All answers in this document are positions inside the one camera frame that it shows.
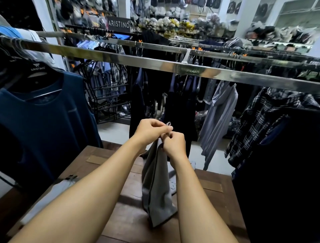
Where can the person's right hand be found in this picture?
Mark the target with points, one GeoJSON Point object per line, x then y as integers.
{"type": "Point", "coordinates": [176, 147]}

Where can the person's left hand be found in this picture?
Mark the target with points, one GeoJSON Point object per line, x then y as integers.
{"type": "Point", "coordinates": [147, 132]}

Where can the person's right fingers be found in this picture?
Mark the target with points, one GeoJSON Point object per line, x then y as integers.
{"type": "Point", "coordinates": [167, 141]}

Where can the person's left fingers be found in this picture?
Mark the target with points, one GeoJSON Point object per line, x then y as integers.
{"type": "Point", "coordinates": [162, 127]}

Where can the grey garment with dark trim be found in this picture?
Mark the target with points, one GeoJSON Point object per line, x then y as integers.
{"type": "Point", "coordinates": [157, 195]}

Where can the person's right forearm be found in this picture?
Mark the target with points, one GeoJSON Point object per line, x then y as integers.
{"type": "Point", "coordinates": [197, 200]}

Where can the person's left forearm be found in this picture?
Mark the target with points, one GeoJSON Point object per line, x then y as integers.
{"type": "Point", "coordinates": [90, 190]}

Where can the black hanging trousers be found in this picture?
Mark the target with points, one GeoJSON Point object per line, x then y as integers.
{"type": "Point", "coordinates": [180, 110]}

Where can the black hanging garment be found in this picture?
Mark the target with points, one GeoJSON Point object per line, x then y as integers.
{"type": "Point", "coordinates": [150, 85]}

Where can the grey hanging shirt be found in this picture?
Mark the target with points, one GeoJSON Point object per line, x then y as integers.
{"type": "Point", "coordinates": [218, 120]}

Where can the row of blue checked shirts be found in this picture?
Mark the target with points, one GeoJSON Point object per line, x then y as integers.
{"type": "Point", "coordinates": [110, 70]}

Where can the black white plaid shirt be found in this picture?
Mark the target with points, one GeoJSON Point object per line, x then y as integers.
{"type": "Point", "coordinates": [260, 120]}

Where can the row of caps on shelf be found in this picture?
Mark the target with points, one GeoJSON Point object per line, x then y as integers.
{"type": "Point", "coordinates": [175, 23]}

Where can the black shop sign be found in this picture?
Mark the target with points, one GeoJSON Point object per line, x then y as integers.
{"type": "Point", "coordinates": [119, 24]}

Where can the blue sleeveless shirt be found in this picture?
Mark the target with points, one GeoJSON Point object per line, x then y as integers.
{"type": "Point", "coordinates": [50, 125]}

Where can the dark navy hanging garment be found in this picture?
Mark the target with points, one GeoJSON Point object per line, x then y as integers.
{"type": "Point", "coordinates": [280, 187]}

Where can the row of dark hanging clothes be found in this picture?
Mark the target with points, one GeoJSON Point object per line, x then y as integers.
{"type": "Point", "coordinates": [262, 53]}

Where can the folded light grey garment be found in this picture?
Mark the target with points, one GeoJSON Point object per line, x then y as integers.
{"type": "Point", "coordinates": [47, 200]}

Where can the black clothes hanger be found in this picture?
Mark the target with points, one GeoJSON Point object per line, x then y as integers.
{"type": "Point", "coordinates": [37, 70]}

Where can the row of hanging packaged goods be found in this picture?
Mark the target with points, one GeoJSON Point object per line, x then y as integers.
{"type": "Point", "coordinates": [85, 12]}

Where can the pile of grey black caps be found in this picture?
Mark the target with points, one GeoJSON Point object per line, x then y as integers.
{"type": "Point", "coordinates": [280, 33]}

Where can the white hanging shirt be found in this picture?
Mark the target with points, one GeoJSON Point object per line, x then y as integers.
{"type": "Point", "coordinates": [32, 37]}

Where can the wide steel clothes rail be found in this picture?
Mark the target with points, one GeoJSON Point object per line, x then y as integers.
{"type": "Point", "coordinates": [160, 65]}

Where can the narrow steel clothes rail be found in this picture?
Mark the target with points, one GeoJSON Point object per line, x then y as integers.
{"type": "Point", "coordinates": [155, 46]}

